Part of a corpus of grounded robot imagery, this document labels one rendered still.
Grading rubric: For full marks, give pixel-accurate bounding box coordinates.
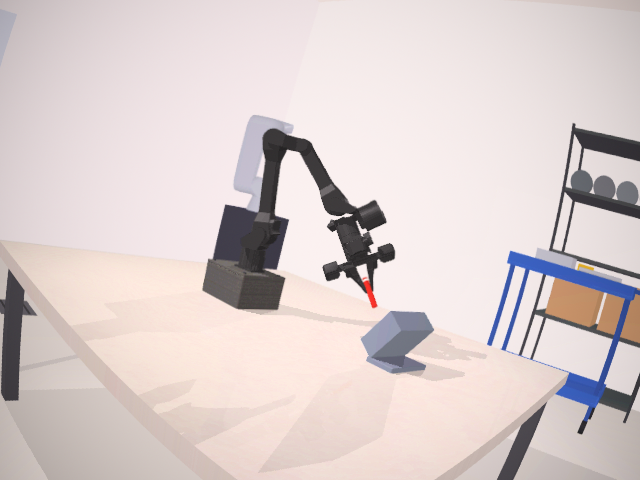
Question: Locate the red peg with white band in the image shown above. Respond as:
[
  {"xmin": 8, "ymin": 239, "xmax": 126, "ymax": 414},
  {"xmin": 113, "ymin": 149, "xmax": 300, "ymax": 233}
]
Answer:
[{"xmin": 363, "ymin": 278, "xmax": 378, "ymax": 309}]

